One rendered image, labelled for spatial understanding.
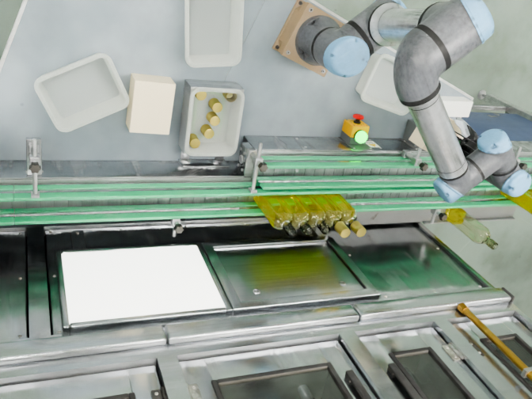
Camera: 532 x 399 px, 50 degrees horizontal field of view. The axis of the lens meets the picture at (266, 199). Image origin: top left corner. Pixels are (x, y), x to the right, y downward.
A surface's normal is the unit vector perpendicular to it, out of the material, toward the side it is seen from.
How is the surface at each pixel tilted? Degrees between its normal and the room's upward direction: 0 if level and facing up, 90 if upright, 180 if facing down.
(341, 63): 8
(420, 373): 90
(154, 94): 0
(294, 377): 90
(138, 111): 0
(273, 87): 0
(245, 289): 90
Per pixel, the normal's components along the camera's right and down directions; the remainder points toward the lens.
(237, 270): 0.16, -0.88
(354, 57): 0.22, 0.54
